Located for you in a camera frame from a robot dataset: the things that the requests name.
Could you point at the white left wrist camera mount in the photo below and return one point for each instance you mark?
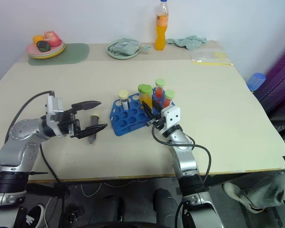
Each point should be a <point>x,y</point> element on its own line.
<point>54,107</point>

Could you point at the grey knit shoe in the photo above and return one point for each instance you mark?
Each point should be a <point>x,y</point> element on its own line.
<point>259,192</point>

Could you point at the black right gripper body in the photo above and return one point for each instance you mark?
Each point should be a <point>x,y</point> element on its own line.
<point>159,122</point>

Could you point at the blue water jug top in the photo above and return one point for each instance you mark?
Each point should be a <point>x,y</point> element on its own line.
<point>255,82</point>

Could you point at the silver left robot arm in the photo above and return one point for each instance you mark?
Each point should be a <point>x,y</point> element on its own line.
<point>16,145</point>

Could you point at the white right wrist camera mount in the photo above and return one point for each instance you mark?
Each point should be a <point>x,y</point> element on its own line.
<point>171,116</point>

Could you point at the dark test tube, tan cap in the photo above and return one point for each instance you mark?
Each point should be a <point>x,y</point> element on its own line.
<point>93,130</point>

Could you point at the yellow toy fruit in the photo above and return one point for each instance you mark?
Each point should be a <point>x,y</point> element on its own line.
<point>38,38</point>

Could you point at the pale green plate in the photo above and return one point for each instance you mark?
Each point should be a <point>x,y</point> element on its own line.
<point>120,56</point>

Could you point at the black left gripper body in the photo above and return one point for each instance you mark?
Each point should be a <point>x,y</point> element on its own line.
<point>68,123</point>

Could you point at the orange soda bottle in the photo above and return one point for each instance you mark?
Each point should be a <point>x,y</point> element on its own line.
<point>162,28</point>

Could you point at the yellow test tube, green cap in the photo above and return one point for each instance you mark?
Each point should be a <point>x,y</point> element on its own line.
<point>146,95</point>

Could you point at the clear test tube, pale cap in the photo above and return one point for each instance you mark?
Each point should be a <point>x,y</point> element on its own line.
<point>124,96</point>

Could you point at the blue test tube rack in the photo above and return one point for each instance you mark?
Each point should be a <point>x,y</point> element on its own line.
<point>123,118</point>

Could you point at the teal cloth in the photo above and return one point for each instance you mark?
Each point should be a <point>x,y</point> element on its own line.
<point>190,42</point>

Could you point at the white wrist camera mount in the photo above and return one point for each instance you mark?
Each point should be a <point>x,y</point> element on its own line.
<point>171,116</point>
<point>54,107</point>

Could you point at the stack of pastel plates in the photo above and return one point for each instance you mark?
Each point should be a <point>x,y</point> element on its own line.
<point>53,52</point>

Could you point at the purple ribbed panel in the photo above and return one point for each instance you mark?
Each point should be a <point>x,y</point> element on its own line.
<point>280,80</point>

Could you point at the black sneaker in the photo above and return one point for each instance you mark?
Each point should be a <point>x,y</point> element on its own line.
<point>33,217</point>

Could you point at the pink toy fruit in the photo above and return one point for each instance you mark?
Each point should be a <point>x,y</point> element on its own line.
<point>52,38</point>

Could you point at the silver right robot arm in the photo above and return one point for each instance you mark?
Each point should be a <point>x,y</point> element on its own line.
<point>185,159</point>

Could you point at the clear plastic zip bag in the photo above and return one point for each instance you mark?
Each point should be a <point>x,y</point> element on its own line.
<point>206,57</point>

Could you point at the dark toy fruit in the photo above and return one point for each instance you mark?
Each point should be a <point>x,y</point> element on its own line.
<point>43,45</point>

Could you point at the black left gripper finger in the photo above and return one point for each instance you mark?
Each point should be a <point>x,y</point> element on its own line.
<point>92,129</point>
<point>88,105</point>

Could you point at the dark rounded shape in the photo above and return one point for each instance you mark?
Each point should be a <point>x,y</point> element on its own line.
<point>165,204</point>

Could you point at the green placemat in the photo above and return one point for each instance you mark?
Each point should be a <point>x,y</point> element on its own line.
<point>76,53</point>

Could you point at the red test tube, green cap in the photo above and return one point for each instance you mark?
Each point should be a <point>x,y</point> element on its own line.
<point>160,89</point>
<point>169,97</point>

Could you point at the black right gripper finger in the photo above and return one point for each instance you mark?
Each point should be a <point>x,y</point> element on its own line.
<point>149,111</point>
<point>158,108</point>

